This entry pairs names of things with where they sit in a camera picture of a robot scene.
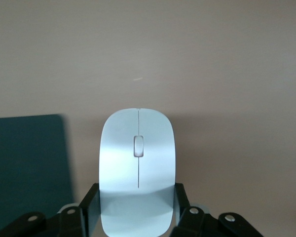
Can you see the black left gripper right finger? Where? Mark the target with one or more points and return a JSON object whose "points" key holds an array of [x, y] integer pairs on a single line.
{"points": [[182, 205]]}

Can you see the black mouse pad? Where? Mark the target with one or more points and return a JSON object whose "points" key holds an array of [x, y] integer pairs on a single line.
{"points": [[27, 160]]}

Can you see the white computer mouse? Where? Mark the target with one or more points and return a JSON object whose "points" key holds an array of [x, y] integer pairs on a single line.
{"points": [[118, 160]]}

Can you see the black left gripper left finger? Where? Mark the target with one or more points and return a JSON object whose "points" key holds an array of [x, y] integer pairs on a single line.
{"points": [[88, 209]]}

